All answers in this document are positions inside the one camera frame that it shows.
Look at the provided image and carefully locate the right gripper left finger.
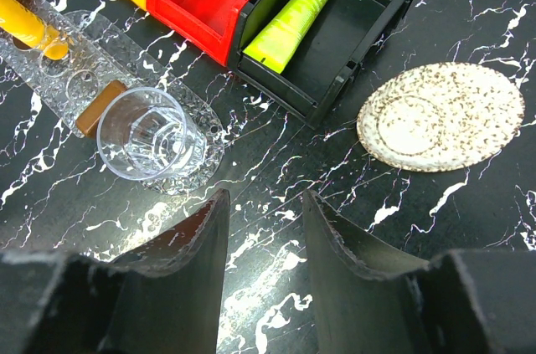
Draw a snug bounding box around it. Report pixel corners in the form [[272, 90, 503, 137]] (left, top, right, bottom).
[[1, 189, 230, 353]]

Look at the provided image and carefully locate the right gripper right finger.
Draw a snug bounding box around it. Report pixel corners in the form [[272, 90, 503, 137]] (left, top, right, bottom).
[[302, 191, 535, 353]]

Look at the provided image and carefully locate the clear plastic cup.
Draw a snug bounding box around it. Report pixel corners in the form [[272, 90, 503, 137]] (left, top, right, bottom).
[[96, 87, 207, 181]]

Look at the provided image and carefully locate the clear acrylic toothbrush holder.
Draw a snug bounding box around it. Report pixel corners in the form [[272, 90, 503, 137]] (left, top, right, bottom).
[[1, 0, 128, 138]]

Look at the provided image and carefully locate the green toothpaste tube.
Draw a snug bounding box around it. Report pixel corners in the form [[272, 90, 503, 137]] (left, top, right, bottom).
[[244, 0, 328, 74]]

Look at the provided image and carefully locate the yellow toothpaste tube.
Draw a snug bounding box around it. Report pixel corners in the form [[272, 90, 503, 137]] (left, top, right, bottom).
[[1, 0, 69, 60]]

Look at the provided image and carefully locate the clear acrylic oval tray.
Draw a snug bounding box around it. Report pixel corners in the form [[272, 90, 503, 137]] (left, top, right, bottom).
[[66, 10, 224, 195]]

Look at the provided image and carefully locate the grey speckled soap dish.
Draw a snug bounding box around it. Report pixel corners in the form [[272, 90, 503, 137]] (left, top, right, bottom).
[[356, 62, 525, 172]]

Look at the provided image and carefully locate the black plastic bin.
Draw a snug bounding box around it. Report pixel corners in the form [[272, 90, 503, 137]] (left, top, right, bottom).
[[228, 0, 413, 128]]

